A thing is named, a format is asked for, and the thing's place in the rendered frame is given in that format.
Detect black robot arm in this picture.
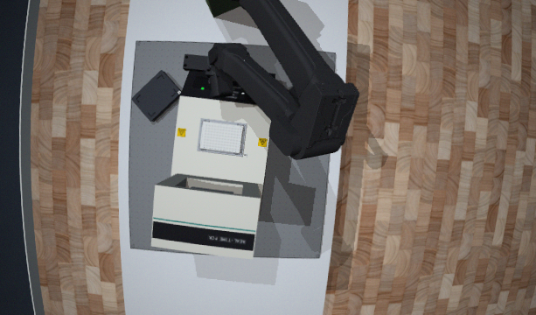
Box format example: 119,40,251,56
183,0,359,160

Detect white thermal cycler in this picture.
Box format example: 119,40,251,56
151,71,271,259

